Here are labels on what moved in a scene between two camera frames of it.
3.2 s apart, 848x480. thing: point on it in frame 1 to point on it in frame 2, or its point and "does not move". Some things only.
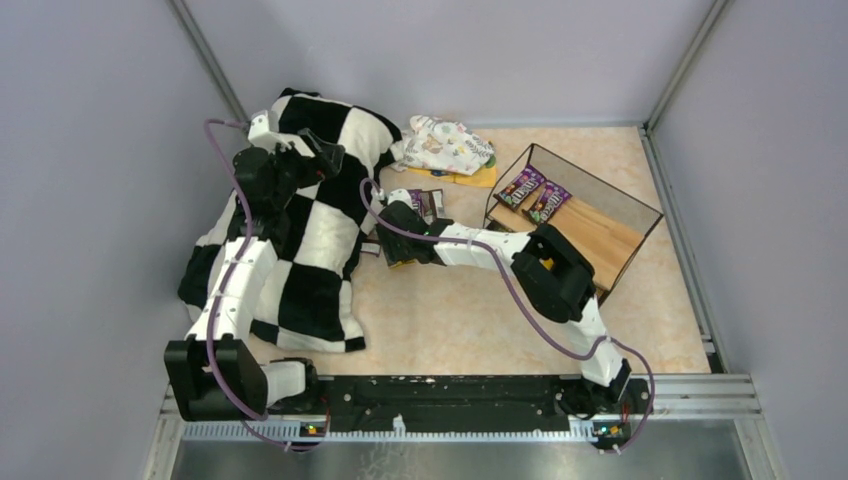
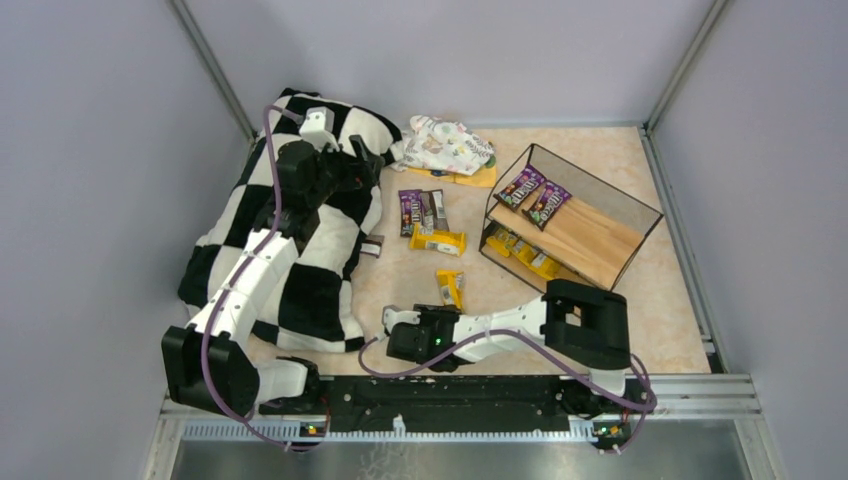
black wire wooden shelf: [605, 225] does not move
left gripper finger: [330, 156] to [374, 163]
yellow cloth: [485, 178] does not move
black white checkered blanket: [306, 298] does not move
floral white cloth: [442, 145] does not move
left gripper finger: [291, 153] to [346, 157]
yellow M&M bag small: [402, 263] to [451, 287]
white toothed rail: [579, 430] does not move
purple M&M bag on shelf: [521, 187] does not move
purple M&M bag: [551, 199] does not move
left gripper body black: [308, 154] to [357, 168]
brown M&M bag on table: [432, 205] does not move
